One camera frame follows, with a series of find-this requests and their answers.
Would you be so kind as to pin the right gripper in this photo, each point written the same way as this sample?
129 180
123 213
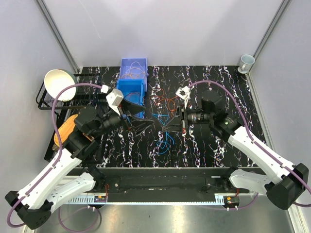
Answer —
178 124

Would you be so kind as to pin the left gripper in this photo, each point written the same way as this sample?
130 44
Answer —
139 126

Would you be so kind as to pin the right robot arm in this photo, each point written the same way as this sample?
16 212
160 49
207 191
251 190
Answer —
282 181

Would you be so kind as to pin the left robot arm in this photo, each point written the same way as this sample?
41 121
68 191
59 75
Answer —
35 203

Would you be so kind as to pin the blue plastic bin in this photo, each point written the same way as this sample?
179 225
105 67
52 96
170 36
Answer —
133 90

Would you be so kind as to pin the light purple plastic bin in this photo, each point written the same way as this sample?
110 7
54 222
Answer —
134 68

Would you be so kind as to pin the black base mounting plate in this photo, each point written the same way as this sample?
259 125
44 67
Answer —
167 185

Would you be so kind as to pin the orange woven basket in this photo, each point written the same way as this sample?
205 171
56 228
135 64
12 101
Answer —
65 130

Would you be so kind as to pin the white bowl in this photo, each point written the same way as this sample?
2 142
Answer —
58 79

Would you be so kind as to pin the white mug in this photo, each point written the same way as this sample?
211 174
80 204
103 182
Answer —
245 64

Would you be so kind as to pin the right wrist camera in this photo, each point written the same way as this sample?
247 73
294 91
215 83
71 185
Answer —
184 94

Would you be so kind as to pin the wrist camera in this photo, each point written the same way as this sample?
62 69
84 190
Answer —
184 94
113 97

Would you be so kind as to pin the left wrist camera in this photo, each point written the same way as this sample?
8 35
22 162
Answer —
113 97

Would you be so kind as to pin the black wire dish rack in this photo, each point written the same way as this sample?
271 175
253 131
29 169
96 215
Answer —
85 96

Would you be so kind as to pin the aluminium frame rail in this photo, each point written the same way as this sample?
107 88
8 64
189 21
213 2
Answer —
90 184

